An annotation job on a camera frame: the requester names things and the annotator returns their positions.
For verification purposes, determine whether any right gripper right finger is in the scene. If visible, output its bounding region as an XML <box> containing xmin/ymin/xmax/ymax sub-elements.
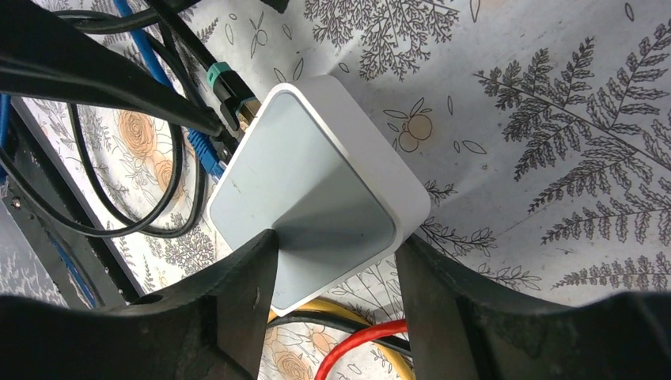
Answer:
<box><xmin>395</xmin><ymin>236</ymin><xmax>670</xmax><ymax>379</ymax></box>

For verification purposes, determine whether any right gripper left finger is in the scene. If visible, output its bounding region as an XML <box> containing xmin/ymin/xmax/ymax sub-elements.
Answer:
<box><xmin>1</xmin><ymin>230</ymin><xmax>279</xmax><ymax>379</ymax></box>

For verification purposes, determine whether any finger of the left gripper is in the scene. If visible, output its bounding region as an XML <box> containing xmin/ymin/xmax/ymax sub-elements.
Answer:
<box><xmin>1</xmin><ymin>1</ymin><xmax>223</xmax><ymax>136</ymax></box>

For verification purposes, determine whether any white network switch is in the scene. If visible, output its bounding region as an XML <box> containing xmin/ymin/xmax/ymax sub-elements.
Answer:
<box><xmin>207</xmin><ymin>75</ymin><xmax>430</xmax><ymax>316</ymax></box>

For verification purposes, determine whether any black teal-plug ethernet cable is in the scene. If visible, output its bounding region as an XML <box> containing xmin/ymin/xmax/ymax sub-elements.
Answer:
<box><xmin>52</xmin><ymin>0</ymin><xmax>262</xmax><ymax>132</ymax></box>

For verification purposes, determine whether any red ethernet cable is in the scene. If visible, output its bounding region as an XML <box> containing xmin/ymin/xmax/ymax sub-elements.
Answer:
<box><xmin>313</xmin><ymin>318</ymin><xmax>410</xmax><ymax>380</ymax></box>

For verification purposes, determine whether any black short ethernet cable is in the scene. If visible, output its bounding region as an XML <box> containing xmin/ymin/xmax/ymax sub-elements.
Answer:
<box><xmin>266</xmin><ymin>310</ymin><xmax>412</xmax><ymax>358</ymax></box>

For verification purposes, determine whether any yellow ethernet cable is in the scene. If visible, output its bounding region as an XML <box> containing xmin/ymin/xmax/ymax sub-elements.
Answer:
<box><xmin>267</xmin><ymin>298</ymin><xmax>418</xmax><ymax>380</ymax></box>

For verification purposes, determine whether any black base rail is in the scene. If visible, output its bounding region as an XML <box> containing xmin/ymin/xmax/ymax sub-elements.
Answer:
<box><xmin>3</xmin><ymin>98</ymin><xmax>145</xmax><ymax>309</ymax></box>

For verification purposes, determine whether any blue ethernet cable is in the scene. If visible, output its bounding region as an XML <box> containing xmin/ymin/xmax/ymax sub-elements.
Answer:
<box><xmin>0</xmin><ymin>0</ymin><xmax>227</xmax><ymax>182</ymax></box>

